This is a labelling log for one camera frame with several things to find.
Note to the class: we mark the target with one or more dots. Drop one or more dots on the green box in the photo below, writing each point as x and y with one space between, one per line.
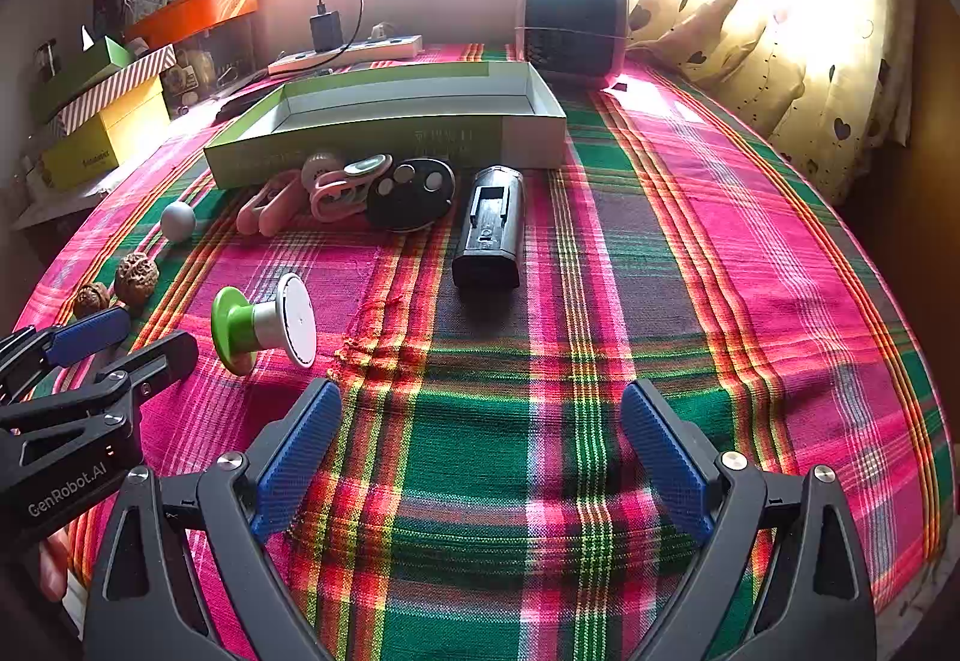
104 58

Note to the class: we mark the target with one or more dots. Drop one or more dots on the white power strip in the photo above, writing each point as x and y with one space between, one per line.
389 49

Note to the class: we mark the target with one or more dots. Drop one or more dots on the yellow box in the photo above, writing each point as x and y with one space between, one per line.
119 133

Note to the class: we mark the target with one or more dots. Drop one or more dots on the plaid pink green cloth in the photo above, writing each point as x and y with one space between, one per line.
481 501

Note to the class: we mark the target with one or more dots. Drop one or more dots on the white round knob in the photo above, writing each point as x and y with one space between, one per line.
178 222

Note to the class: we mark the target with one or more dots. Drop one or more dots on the cream heart pattern curtain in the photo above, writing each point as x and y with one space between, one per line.
824 81

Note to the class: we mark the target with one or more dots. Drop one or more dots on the green white cardboard tray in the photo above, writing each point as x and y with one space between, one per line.
470 113

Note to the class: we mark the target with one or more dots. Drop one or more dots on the small beige plug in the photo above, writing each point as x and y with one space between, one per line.
382 31

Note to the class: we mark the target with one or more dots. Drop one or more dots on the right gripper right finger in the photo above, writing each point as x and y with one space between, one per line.
815 600

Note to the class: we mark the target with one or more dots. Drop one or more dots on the black rectangular battery pack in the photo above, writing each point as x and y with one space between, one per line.
491 239

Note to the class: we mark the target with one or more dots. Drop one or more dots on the pink cable winder clip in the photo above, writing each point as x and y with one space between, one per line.
278 202

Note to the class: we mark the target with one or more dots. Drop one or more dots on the small brown walnut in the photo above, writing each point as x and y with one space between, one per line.
91 299

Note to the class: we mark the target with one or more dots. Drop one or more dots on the small grey fan heater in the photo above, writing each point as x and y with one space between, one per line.
575 41

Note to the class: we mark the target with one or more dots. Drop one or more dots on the pink clip with green pad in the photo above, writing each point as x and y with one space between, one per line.
343 193

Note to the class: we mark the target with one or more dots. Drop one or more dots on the green silver spool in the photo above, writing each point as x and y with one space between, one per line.
242 328

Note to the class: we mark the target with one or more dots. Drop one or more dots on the black three-button remote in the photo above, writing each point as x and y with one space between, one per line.
411 195

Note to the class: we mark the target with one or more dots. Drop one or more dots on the orange box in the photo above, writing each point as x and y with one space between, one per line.
183 19

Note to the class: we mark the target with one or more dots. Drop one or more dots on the large brown walnut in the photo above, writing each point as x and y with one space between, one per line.
135 280

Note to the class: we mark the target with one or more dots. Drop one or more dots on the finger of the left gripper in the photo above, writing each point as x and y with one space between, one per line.
112 400
29 354

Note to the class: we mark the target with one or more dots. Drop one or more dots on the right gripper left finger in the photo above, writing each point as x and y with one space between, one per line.
146 601

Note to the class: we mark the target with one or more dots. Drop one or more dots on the black charger adapter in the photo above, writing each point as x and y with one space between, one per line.
326 31

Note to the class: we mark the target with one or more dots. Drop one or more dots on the black smartphone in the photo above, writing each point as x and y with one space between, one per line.
239 104

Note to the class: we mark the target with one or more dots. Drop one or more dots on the person's left hand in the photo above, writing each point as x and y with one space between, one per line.
53 564

